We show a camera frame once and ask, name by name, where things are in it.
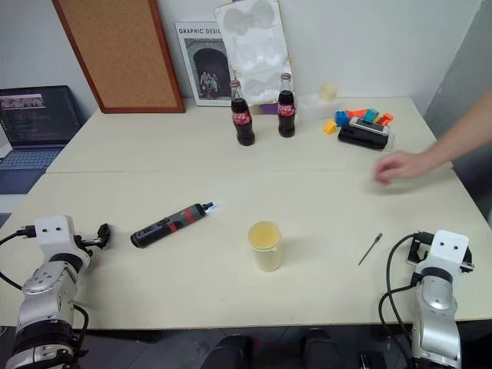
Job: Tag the yellow plastic block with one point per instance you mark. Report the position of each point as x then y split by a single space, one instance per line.
330 127

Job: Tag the translucent plastic box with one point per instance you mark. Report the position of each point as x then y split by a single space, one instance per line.
317 109

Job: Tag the purple packet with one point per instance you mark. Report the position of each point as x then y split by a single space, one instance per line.
265 109

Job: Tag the small cream plastic cup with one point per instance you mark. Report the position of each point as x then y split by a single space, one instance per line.
329 92

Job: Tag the black case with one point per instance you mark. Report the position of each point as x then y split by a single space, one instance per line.
361 138

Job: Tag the dark rounded shape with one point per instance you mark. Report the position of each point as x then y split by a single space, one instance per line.
227 353
317 350

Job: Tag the graphic design book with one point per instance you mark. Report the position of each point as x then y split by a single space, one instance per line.
200 42

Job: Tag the glass cola bottle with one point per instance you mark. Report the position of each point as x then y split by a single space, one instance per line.
286 115
243 123

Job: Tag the dark laptop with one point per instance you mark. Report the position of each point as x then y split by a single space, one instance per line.
36 115

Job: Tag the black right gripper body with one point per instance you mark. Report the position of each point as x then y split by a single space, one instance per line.
413 250

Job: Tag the grey partition panel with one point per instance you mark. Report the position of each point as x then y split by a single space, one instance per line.
457 69

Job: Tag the person's bare hand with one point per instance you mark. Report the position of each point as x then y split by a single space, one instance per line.
397 165

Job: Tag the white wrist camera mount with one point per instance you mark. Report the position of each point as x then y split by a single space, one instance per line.
446 250
54 236

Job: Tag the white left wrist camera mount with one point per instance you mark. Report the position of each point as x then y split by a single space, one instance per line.
54 236

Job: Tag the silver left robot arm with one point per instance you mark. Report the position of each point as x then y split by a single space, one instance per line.
46 292

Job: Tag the blue plastic block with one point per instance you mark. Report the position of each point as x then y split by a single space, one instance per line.
341 117

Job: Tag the tall cream plastic cup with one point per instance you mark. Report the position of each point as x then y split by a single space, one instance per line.
266 250

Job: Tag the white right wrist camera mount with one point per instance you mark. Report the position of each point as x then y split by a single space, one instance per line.
446 250

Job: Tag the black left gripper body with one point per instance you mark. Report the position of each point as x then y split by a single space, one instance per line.
87 245

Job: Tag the thin metal screwdriver bit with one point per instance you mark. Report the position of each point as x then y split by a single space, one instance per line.
369 250

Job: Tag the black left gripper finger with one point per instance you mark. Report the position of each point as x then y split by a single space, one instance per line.
103 242
104 230

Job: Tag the cork board with red frame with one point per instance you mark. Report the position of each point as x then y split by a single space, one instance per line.
123 57

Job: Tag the person's bare forearm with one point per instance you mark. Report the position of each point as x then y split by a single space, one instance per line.
457 142

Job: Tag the orange plastic block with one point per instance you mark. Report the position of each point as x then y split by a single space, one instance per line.
387 118
357 114

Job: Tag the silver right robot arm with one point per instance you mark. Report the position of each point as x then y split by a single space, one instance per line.
436 307

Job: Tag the teal plastic block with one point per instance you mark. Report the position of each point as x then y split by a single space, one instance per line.
371 115

